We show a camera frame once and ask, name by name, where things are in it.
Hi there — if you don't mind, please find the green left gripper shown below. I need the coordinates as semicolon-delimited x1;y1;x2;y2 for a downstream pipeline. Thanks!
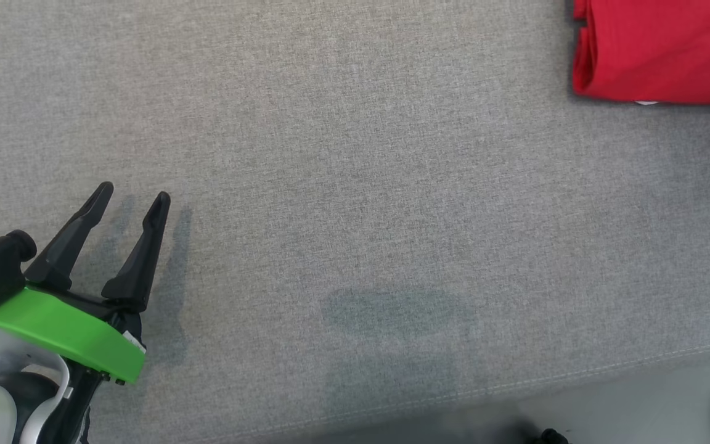
0;181;172;387

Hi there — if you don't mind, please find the red white basketball jersey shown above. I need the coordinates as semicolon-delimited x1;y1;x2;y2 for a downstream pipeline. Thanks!
572;0;710;106

